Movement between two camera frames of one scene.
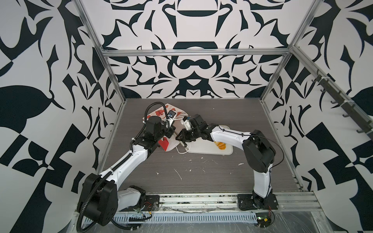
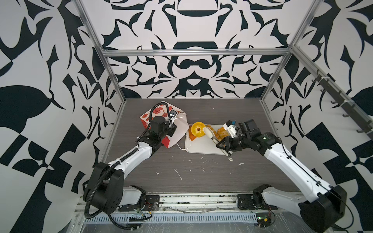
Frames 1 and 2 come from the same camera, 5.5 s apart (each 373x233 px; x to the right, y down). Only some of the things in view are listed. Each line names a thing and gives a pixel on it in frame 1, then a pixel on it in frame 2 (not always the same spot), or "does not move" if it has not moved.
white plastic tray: (208, 146) does not move
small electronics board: (263, 219) does not move
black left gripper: (170, 130) does not move
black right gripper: (185, 137) to (228, 143)
